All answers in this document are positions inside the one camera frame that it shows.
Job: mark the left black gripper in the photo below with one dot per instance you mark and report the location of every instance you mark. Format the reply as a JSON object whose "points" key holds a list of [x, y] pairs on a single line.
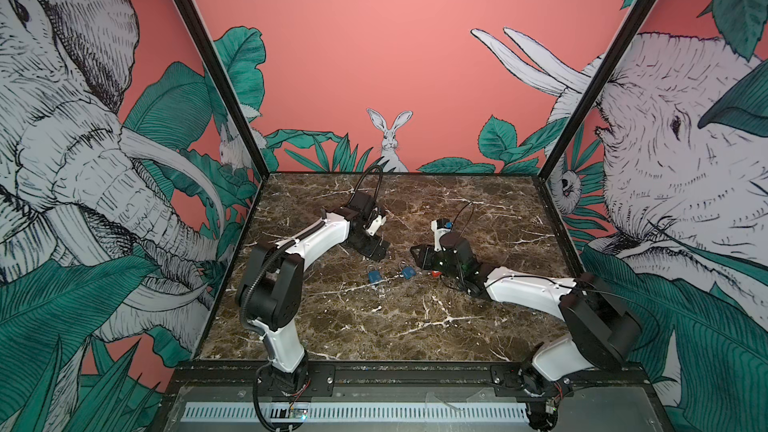
{"points": [[370, 248]]}

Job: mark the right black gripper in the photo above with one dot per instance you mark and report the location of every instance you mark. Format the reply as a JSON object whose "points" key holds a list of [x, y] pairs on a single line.
{"points": [[427, 261]]}

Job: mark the blue padlock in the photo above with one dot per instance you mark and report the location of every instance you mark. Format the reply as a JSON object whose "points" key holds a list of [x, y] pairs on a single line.
{"points": [[408, 272], [375, 277]]}

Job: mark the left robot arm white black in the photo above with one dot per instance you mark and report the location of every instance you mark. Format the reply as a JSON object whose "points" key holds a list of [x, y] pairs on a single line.
{"points": [[270, 292]]}

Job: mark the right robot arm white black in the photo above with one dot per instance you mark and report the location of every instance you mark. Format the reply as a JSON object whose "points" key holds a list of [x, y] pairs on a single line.
{"points": [[601, 329]]}

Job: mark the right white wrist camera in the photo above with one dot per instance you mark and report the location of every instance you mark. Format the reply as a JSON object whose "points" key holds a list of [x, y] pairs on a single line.
{"points": [[440, 227]]}

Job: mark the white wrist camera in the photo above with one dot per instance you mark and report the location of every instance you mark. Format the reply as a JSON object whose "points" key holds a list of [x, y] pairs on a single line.
{"points": [[440, 227], [375, 224]]}

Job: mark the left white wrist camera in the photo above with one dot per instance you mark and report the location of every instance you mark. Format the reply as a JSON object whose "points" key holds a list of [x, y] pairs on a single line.
{"points": [[375, 224]]}

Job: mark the black front mounting rail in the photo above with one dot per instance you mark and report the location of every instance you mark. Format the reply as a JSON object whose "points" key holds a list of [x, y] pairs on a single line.
{"points": [[322, 378]]}

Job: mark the white slotted cable duct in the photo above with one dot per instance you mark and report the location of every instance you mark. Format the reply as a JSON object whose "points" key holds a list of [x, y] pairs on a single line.
{"points": [[356, 412]]}

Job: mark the left black frame post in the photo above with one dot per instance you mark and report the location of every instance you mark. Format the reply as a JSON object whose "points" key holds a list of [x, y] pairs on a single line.
{"points": [[214, 67]]}

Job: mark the black frame post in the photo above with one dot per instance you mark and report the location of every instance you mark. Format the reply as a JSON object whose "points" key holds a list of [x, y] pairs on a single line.
{"points": [[636, 16], [214, 67]]}

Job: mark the right black frame post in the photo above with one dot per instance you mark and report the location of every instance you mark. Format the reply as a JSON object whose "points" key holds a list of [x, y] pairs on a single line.
{"points": [[636, 16]]}

